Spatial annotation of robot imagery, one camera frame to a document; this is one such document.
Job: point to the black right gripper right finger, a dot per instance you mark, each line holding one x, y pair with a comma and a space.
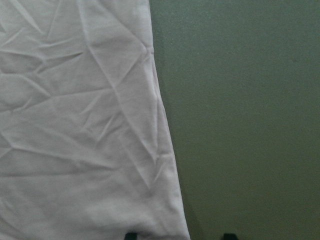
229, 236

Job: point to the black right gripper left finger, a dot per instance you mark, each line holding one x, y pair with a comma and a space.
130, 236

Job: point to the pink printed t-shirt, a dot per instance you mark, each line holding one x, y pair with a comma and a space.
85, 146

